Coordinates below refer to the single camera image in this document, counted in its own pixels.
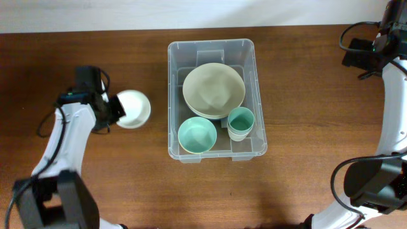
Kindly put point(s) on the yellow bowl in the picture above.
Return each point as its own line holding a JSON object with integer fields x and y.
{"x": 196, "y": 147}

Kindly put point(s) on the grey cup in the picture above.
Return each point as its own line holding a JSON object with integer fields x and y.
{"x": 235, "y": 133}

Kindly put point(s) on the cream white cup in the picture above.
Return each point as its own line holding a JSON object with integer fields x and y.
{"x": 237, "y": 138}

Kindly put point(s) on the white label in container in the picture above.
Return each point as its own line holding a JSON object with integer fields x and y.
{"x": 224, "y": 122}

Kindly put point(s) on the green bowl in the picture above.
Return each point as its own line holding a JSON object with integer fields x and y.
{"x": 197, "y": 128}

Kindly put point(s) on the clear plastic storage container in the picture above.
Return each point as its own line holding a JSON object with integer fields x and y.
{"x": 185, "y": 56}

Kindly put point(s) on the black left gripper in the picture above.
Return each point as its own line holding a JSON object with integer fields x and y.
{"x": 119, "y": 111}

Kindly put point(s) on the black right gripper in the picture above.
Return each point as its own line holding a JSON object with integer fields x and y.
{"x": 357, "y": 60}

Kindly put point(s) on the beige plate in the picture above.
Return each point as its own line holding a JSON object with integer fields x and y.
{"x": 213, "y": 109}

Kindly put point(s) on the cream white plate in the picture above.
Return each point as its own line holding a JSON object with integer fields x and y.
{"x": 213, "y": 80}

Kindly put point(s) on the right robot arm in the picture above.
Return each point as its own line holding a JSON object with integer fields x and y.
{"x": 371, "y": 186}

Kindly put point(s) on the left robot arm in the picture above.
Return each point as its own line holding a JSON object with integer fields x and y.
{"x": 55, "y": 196}

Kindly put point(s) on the green cup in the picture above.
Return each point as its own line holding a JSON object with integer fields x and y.
{"x": 241, "y": 120}

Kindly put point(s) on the white bowl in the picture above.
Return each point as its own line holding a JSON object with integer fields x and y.
{"x": 137, "y": 109}

